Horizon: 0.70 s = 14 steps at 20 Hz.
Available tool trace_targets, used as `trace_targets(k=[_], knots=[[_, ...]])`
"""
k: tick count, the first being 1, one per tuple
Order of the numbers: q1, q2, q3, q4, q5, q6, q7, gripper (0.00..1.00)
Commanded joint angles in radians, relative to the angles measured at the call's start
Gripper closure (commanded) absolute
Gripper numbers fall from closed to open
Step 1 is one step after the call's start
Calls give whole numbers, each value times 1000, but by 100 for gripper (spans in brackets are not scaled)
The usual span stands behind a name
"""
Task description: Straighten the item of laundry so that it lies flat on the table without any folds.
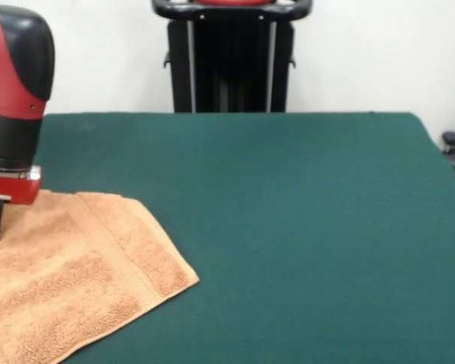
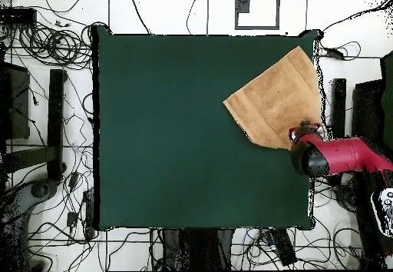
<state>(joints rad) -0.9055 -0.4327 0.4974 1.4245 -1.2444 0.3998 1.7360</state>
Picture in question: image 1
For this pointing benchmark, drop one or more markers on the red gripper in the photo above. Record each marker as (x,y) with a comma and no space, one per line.
(7,187)

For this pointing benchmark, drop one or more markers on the orange terry towel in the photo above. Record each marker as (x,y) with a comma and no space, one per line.
(60,273)

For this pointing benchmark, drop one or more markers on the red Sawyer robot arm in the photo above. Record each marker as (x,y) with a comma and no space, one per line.
(11,76)

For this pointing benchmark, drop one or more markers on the dark green table cloth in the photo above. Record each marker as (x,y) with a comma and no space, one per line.
(288,227)

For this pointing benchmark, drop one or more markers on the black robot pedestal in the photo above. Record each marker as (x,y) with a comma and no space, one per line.
(231,68)

